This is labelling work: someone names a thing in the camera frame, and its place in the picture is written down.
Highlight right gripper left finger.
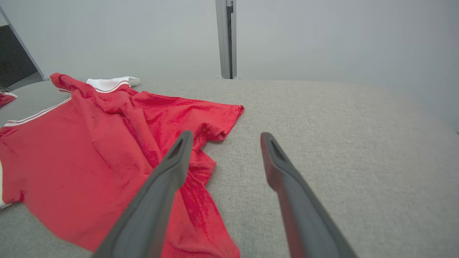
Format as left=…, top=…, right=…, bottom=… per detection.
left=91, top=130, right=194, bottom=258

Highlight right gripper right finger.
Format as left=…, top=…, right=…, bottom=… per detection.
left=260, top=132, right=359, bottom=258

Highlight red jersey with number 23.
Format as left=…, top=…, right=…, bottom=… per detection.
left=0, top=73, right=245, bottom=258

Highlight red shorts with white trim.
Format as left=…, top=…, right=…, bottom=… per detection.
left=0, top=91, right=18, bottom=108

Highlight grey aluminium partition post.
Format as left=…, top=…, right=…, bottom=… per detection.
left=215, top=0, right=238, bottom=80

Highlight dark panel with grey frame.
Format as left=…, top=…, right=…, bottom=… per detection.
left=0, top=6, right=50, bottom=92

